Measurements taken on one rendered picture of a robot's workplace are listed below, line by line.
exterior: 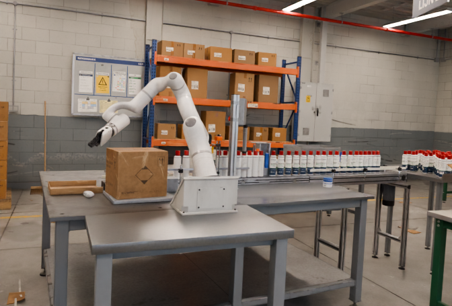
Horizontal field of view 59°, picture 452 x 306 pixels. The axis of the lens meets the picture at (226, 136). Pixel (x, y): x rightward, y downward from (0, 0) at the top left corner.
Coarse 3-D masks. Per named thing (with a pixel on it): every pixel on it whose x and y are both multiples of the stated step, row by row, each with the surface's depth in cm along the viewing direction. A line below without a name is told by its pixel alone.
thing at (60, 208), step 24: (48, 192) 243; (168, 192) 260; (240, 192) 271; (264, 192) 276; (288, 192) 280; (312, 192) 284; (336, 192) 289; (360, 192) 293; (48, 216) 193; (72, 216) 192
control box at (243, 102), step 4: (240, 100) 284; (244, 100) 283; (240, 104) 284; (244, 104) 284; (240, 108) 284; (244, 108) 284; (240, 112) 284; (244, 112) 285; (240, 116) 284; (244, 116) 287; (240, 120) 284; (244, 120) 289; (240, 124) 285; (244, 124) 292
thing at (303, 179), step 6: (240, 180) 302; (246, 180) 304; (252, 180) 307; (258, 180) 309; (264, 180) 311; (270, 180) 313; (282, 180) 318; (288, 180) 321; (300, 180) 327; (306, 180) 330; (102, 186) 262
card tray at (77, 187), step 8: (48, 184) 250; (56, 184) 260; (64, 184) 262; (72, 184) 265; (80, 184) 267; (88, 184) 269; (56, 192) 237; (64, 192) 239; (72, 192) 241; (80, 192) 243; (96, 192) 247
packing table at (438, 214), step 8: (432, 216) 260; (440, 216) 255; (448, 216) 252; (440, 224) 260; (448, 224) 256; (440, 232) 260; (440, 240) 260; (440, 248) 259; (440, 256) 260; (432, 264) 264; (440, 264) 260; (432, 272) 264; (440, 272) 261; (432, 280) 264; (440, 280) 261; (432, 288) 264; (440, 288) 262; (432, 296) 264; (440, 296) 262; (432, 304) 263; (440, 304) 260
